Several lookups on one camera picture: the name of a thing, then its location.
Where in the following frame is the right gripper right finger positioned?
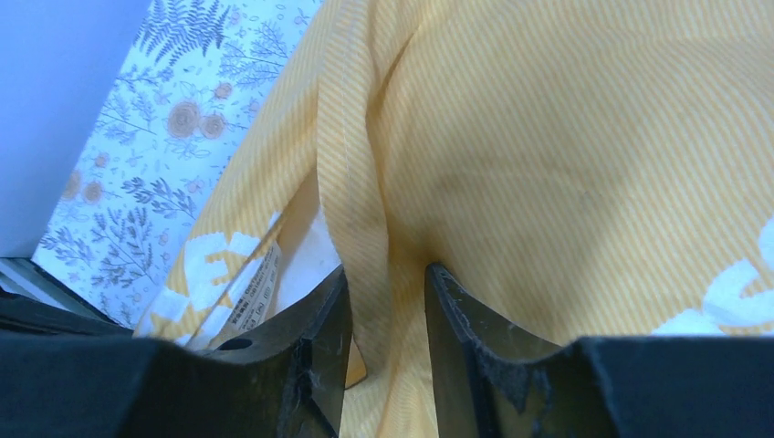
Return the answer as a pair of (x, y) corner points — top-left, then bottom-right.
(424, 264), (773, 437)

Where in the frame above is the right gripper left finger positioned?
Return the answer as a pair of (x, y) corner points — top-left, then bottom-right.
(1, 268), (352, 437)

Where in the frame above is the orange pillowcase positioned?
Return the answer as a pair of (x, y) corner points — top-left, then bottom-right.
(136, 1), (773, 437)

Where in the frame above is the white pillow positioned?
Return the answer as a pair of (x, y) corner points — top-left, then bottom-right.
(267, 170), (340, 318)

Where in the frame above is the floral tablecloth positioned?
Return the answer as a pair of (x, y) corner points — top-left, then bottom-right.
(33, 0), (320, 328)

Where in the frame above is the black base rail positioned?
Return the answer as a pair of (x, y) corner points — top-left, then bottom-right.
(1, 257), (131, 336)

